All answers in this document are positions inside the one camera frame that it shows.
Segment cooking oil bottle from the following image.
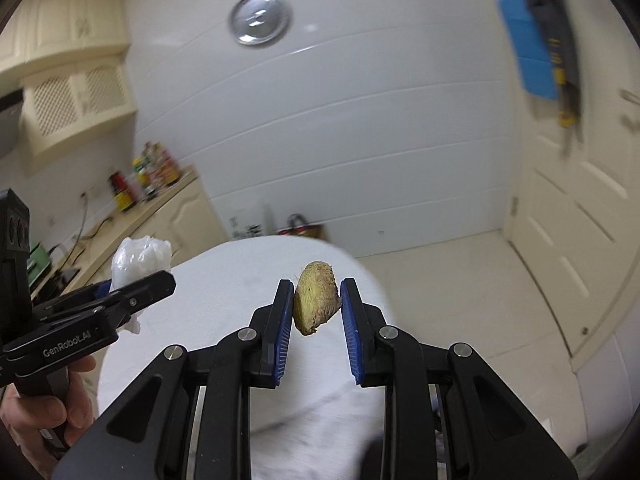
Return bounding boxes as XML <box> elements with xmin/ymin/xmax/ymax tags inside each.
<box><xmin>153</xmin><ymin>143</ymin><xmax>181</xmax><ymax>186</ymax></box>

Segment white towel table cover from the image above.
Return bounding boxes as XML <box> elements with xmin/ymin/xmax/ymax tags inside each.
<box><xmin>96</xmin><ymin>236</ymin><xmax>388</xmax><ymax>479</ymax></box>

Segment red and black shopping bag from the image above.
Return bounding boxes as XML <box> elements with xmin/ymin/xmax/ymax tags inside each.
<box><xmin>278</xmin><ymin>214</ymin><xmax>326</xmax><ymax>240</ymax></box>

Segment white rice bag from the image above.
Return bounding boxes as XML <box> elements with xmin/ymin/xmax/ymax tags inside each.
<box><xmin>228</xmin><ymin>202</ymin><xmax>276</xmax><ymax>240</ymax></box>

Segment person's left hand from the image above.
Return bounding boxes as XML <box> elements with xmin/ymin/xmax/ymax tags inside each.
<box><xmin>1</xmin><ymin>356</ymin><xmax>96</xmax><ymax>479</ymax></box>

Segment ginger piece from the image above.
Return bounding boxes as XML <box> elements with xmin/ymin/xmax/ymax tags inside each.
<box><xmin>293</xmin><ymin>261</ymin><xmax>342</xmax><ymax>336</ymax></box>

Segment dark soy sauce bottle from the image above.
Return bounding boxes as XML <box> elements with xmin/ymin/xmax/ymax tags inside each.
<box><xmin>108</xmin><ymin>171</ymin><xmax>137</xmax><ymax>212</ymax></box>

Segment round silver wall vent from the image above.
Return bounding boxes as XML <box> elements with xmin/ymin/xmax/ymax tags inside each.
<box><xmin>228</xmin><ymin>0</ymin><xmax>293</xmax><ymax>47</ymax></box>

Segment dark grey hanging apron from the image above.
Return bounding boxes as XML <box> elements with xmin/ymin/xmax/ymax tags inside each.
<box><xmin>526</xmin><ymin>0</ymin><xmax>584</xmax><ymax>145</ymax></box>

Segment green kitchen appliance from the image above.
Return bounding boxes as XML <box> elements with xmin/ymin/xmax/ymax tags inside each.
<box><xmin>27</xmin><ymin>243</ymin><xmax>51</xmax><ymax>289</ymax></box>

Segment black stove top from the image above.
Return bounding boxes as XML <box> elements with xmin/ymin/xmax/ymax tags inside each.
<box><xmin>30</xmin><ymin>266</ymin><xmax>80</xmax><ymax>304</ymax></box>

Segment green yellow bottle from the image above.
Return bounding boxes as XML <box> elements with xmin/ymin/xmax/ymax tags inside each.
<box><xmin>132</xmin><ymin>157</ymin><xmax>156</xmax><ymax>200</ymax></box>

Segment black power cable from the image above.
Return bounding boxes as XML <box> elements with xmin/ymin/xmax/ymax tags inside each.
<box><xmin>46</xmin><ymin>192</ymin><xmax>116</xmax><ymax>266</ymax></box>

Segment cream upper wall cabinet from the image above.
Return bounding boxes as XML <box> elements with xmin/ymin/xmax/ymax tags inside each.
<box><xmin>1</xmin><ymin>0</ymin><xmax>137</xmax><ymax>174</ymax></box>

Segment clear seasoning bottle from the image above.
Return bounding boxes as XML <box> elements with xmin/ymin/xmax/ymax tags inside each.
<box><xmin>142</xmin><ymin>142</ymin><xmax>165</xmax><ymax>190</ymax></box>

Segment blue hanging cloth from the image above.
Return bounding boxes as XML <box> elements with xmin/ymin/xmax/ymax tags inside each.
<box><xmin>497</xmin><ymin>0</ymin><xmax>556</xmax><ymax>101</ymax></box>

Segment cream panelled door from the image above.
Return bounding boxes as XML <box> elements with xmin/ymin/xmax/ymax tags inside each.
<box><xmin>510</xmin><ymin>0</ymin><xmax>639</xmax><ymax>370</ymax></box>

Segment cream lower kitchen cabinets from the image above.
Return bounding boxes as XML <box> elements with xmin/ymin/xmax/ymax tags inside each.
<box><xmin>21</xmin><ymin>165</ymin><xmax>228</xmax><ymax>294</ymax></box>

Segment white plastic bag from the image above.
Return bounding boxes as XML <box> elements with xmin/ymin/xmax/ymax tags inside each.
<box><xmin>109</xmin><ymin>235</ymin><xmax>174</xmax><ymax>335</ymax></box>

